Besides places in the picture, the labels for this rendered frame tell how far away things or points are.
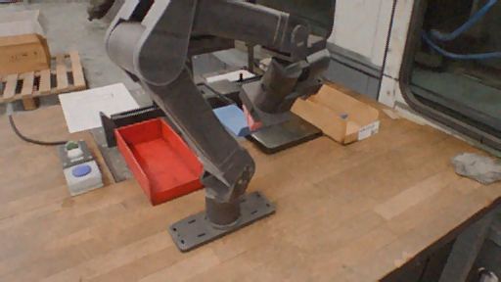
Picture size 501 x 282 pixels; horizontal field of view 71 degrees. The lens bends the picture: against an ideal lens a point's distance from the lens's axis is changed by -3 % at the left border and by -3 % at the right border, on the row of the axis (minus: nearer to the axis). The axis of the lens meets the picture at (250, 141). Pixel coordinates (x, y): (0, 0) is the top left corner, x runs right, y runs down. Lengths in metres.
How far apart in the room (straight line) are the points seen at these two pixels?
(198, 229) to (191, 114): 0.25
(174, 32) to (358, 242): 0.47
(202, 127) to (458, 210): 0.54
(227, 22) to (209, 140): 0.17
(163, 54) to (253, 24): 0.16
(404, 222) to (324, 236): 0.16
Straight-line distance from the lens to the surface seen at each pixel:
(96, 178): 0.83
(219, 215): 0.65
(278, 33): 0.57
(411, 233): 0.74
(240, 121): 0.84
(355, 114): 1.05
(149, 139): 0.96
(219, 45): 0.95
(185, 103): 0.50
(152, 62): 0.43
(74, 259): 0.70
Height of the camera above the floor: 1.38
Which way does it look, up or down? 31 degrees down
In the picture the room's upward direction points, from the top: straight up
